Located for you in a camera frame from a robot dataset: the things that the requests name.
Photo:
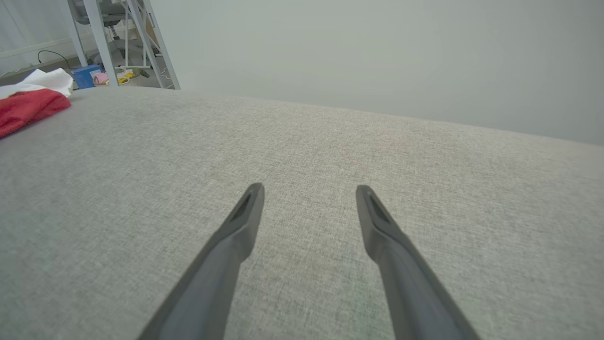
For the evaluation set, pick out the red white Bulls jersey shirt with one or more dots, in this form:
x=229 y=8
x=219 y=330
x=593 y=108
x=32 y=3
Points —
x=28 y=107

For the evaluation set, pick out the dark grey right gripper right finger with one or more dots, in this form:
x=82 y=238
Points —
x=406 y=278

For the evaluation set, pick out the blue box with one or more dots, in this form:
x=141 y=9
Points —
x=84 y=78

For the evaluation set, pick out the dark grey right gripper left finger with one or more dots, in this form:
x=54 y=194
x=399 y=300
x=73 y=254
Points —
x=222 y=264

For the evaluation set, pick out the pink small item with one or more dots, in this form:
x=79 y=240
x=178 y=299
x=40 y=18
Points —
x=100 y=78

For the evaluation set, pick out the white metal stand frame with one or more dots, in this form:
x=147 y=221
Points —
x=102 y=45

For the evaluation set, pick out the yellow small items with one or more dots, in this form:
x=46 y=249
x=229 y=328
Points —
x=126 y=75

